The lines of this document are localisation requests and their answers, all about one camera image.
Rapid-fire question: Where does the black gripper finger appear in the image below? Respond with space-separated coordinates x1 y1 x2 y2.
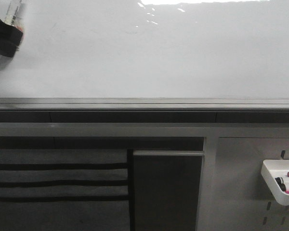
0 20 23 58

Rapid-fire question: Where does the white black whiteboard marker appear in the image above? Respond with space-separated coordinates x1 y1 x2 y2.
0 0 25 67

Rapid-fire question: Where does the dark grey flat panel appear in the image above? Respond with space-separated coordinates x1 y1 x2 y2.
134 150 203 231

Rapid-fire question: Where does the grey slotted pegboard panel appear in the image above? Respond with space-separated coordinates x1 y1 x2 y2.
210 138 289 231

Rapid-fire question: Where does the white plastic marker tray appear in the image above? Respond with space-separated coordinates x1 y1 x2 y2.
261 160 289 206

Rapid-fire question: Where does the black capped marker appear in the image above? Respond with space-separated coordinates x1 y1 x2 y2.
275 177 289 184

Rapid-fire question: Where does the white whiteboard with frame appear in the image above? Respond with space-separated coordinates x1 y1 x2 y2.
0 0 289 111

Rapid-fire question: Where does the grey metal shelf frame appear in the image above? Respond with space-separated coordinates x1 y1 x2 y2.
0 123 289 231

